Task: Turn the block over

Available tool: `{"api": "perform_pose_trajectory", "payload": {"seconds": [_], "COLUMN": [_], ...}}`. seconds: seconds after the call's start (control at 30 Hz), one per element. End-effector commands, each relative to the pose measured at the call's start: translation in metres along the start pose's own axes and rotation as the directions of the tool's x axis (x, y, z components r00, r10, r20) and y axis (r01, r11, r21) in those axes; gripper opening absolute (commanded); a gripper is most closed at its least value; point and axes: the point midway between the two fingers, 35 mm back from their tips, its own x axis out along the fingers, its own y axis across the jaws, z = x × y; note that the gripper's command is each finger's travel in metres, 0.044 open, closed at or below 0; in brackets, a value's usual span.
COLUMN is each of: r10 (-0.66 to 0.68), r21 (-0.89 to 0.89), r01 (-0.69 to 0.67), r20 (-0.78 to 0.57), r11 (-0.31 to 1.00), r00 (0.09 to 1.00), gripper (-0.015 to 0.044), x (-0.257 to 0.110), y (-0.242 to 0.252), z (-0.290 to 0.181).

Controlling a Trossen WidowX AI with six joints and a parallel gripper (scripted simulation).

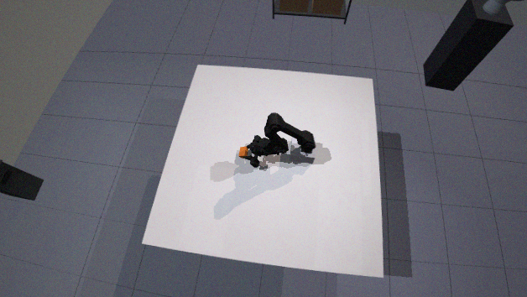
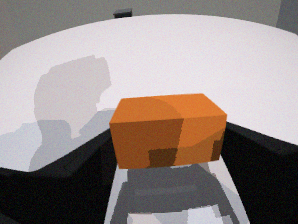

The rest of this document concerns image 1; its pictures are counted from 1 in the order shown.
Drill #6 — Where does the orange block with dark square face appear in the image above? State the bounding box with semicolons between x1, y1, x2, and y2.
239;147;248;158

